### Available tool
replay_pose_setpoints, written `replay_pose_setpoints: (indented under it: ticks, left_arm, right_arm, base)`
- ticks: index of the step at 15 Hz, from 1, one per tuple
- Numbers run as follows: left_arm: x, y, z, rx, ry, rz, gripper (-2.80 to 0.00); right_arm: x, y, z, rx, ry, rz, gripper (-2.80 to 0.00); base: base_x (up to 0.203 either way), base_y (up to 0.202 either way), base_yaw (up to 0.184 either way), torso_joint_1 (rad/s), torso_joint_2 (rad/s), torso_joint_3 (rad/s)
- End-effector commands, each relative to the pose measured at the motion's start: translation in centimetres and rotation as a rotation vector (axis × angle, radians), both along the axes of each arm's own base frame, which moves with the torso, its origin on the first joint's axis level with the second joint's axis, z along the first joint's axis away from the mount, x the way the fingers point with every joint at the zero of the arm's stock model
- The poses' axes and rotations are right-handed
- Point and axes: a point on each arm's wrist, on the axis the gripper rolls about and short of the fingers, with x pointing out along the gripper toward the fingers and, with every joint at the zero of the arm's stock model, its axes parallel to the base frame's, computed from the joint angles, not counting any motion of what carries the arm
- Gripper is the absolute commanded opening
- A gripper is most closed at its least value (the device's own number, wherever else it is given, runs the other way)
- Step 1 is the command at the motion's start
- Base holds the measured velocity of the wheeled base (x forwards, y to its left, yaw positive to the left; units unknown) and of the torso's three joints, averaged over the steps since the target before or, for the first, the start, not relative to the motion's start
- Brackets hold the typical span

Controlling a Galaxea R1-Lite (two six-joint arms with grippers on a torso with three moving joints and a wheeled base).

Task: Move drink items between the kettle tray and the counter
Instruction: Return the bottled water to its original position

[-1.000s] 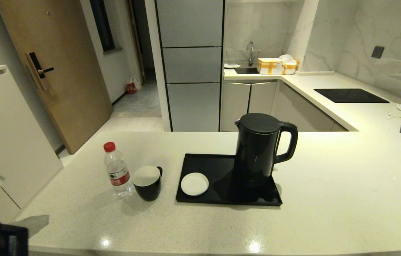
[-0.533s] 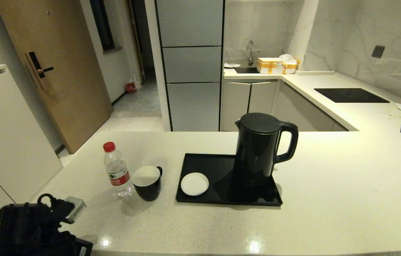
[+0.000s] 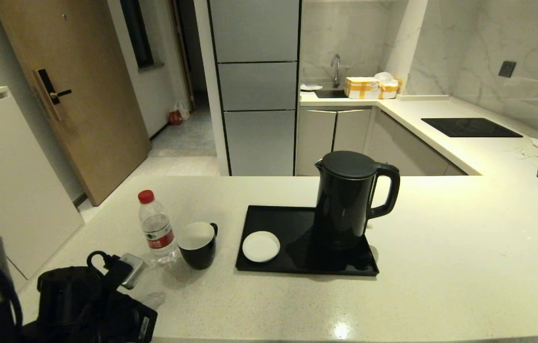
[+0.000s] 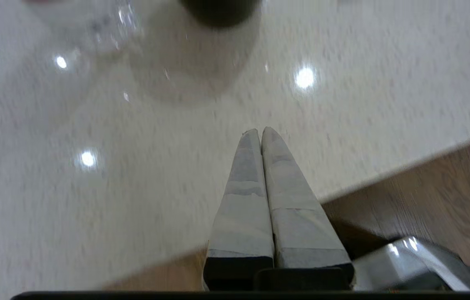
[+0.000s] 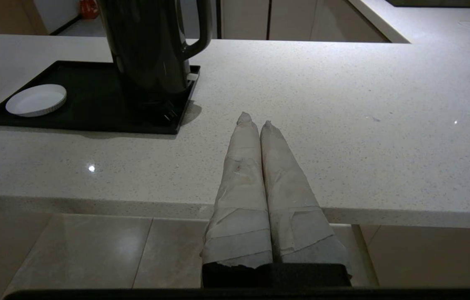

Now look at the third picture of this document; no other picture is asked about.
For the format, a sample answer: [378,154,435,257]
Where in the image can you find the water bottle red label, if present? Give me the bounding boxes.
[137,190,177,265]

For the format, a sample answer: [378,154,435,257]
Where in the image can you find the black cup white inside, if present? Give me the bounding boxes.
[177,222,219,270]

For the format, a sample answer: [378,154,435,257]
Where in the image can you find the black electric kettle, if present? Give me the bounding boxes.
[315,151,401,251]

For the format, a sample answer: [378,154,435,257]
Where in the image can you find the white tall cabinet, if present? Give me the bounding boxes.
[0,86,85,292]

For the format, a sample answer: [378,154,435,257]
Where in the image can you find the white round saucer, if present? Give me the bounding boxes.
[242,231,281,263]

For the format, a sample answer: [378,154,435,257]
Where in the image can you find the wooden door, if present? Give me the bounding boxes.
[0,0,152,206]

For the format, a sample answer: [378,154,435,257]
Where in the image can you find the black rectangular tray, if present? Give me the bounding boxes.
[235,205,380,277]

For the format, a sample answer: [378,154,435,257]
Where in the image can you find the dark window pane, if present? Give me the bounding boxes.
[120,0,156,70]

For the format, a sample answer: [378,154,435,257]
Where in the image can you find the grey refrigerator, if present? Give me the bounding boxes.
[208,0,303,177]

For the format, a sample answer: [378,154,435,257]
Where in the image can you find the beige sink cabinet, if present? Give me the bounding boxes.
[296,106,375,177]

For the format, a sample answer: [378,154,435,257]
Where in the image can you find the chrome faucet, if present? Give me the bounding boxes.
[330,53,342,89]

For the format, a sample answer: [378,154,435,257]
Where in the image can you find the cardboard box yellow tape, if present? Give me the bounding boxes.
[345,77,381,100]

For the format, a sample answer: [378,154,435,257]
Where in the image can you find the beige counter cabinet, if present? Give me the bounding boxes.
[364,109,468,177]

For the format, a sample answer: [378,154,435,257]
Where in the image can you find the small parcel yellow tape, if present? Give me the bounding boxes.
[375,71,402,100]

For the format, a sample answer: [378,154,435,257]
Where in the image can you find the black induction cooktop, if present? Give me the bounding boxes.
[421,118,524,138]

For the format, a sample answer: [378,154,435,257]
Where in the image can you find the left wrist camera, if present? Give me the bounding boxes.
[119,253,147,290]

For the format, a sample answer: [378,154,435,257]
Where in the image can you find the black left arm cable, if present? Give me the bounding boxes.
[0,237,122,334]

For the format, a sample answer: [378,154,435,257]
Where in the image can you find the black door lock handle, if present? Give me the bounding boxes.
[33,68,73,121]

